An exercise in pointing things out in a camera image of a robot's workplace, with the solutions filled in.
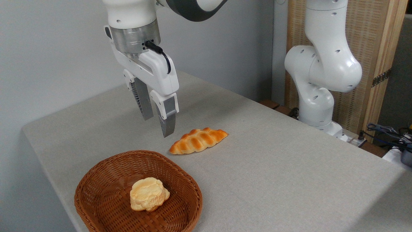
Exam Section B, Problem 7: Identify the braided golden bread loaf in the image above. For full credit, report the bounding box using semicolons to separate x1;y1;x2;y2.
169;127;229;155

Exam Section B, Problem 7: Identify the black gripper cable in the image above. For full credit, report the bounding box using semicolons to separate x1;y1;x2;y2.
145;41;172;74

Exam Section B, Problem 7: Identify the brown wicker basket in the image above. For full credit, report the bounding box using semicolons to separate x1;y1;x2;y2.
74;150;203;232

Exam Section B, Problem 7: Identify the pale round bread bun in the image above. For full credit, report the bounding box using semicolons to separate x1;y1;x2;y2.
130;177;170;212

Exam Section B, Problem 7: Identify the grey tablecloth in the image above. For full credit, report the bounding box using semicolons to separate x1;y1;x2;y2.
22;71;412;232

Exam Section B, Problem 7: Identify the woven wooden folding screen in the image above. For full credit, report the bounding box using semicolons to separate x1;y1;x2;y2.
285;0;408;142

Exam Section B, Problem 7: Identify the metal screen hinge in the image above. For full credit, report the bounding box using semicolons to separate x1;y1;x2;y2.
372;69;392;88

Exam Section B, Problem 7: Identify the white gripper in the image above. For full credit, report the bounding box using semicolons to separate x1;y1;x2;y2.
104;25;180;138

